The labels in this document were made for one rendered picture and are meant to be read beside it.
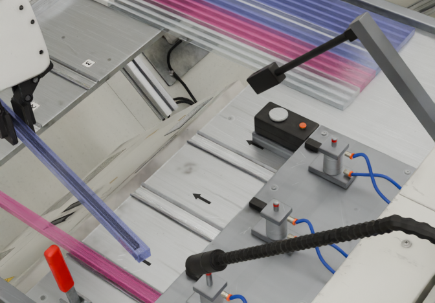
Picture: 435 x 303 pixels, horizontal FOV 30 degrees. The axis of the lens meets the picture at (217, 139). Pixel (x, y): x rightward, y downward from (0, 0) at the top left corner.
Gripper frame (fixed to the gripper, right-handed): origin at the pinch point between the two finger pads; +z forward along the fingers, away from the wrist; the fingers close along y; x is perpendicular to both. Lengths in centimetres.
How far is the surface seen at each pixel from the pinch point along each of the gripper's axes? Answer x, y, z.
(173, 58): 95, 78, 55
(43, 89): 20.3, 11.7, 8.4
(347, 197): -26.0, 24.8, 11.4
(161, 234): -10.9, 9.3, 15.6
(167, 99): 61, 54, 44
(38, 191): 82, 27, 65
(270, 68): -17.9, 22.4, -3.0
